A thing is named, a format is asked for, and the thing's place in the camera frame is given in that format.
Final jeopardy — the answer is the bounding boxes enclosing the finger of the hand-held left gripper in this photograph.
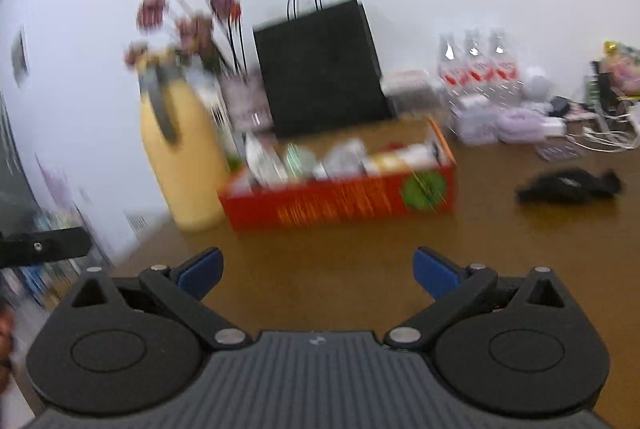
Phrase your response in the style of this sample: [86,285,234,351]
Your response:
[0,227,90,269]

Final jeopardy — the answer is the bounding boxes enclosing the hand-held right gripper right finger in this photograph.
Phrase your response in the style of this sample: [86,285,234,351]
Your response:
[384,247,568,352]

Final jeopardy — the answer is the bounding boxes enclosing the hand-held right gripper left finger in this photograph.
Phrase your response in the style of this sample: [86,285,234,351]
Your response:
[70,247,251,352]

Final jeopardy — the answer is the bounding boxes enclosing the red cardboard box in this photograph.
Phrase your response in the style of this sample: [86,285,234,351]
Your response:
[218,118,457,231]

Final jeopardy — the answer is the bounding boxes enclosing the yellow plush toy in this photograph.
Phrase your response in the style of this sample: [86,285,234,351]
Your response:
[367,144,437,176]

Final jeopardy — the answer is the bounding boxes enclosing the clear plastic bag green contents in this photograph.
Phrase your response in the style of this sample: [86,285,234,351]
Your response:
[284,143,317,183]

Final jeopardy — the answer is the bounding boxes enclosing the clear container with beads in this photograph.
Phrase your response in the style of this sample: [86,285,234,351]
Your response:
[324,140,369,180]

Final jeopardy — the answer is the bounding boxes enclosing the person's left hand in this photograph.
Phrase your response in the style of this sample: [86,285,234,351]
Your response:
[0,309,16,396]

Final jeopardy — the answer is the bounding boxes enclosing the yellow vase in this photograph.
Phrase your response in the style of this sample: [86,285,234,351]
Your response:
[138,51,232,231]

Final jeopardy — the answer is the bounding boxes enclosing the black cloth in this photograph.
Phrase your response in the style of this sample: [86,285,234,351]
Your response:
[515,167,624,206]

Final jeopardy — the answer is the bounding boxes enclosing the purple fluffy cloth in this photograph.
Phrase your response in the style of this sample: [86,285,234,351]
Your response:
[497,108,547,143]

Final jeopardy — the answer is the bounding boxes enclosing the clear plastic storage box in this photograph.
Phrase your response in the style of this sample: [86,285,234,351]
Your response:
[387,90,442,116]

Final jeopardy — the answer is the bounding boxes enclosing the patterned flower vase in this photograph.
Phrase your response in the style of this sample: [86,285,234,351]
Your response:
[219,70,274,133]

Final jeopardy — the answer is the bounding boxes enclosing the white flat box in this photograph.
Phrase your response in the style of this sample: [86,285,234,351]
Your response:
[382,70,437,98]

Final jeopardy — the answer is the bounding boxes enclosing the clear water bottle red label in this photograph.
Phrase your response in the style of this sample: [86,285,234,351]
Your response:
[489,28,519,92]
[437,33,465,96]
[463,29,492,94]

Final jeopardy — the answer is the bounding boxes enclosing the white round device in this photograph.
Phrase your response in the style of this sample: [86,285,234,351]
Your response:
[522,66,552,103]

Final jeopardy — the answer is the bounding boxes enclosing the black paper bag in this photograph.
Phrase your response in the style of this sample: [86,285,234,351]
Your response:
[252,0,394,140]

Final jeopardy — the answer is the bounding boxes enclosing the dark green bottle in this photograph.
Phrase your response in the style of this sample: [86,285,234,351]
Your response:
[587,61,602,110]

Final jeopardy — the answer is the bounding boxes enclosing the dried pink rose bouquet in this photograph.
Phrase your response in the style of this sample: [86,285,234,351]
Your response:
[124,0,247,76]

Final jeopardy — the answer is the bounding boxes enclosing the colourful snack bag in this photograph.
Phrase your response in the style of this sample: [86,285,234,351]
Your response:
[602,40,640,98]

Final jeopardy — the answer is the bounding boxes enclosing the framed wall picture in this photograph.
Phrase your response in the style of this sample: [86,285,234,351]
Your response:
[10,25,30,88]

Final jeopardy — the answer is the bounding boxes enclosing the white cable bundle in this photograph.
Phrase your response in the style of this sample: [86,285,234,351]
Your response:
[564,101,640,156]

